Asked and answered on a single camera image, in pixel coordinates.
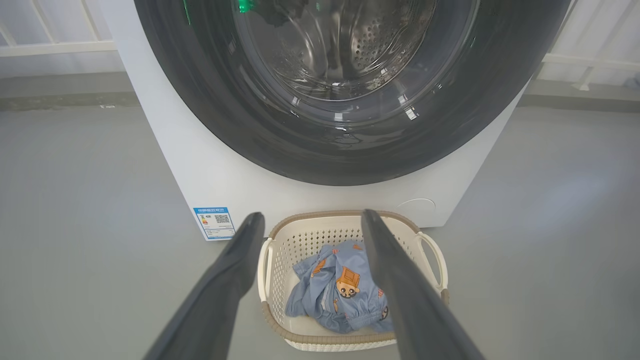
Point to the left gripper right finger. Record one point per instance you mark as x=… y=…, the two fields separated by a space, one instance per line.
x=410 y=300

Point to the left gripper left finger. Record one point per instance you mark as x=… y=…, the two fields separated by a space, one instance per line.
x=220 y=295

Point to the blue bear print garment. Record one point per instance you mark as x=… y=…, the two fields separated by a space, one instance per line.
x=335 y=295

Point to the dark round washer door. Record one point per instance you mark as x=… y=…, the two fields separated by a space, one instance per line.
x=200 y=100

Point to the cream perforated laundry basket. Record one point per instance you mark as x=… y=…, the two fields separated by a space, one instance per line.
x=300 y=240

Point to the white washing machine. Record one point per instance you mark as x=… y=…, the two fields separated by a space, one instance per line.
x=180 y=165

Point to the blue energy label sticker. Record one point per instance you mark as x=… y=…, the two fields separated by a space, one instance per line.
x=215 y=222

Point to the round white filter cover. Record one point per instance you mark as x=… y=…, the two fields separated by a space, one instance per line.
x=417 y=209

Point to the white metal railing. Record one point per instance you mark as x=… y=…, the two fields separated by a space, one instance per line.
x=590 y=62
x=55 y=48

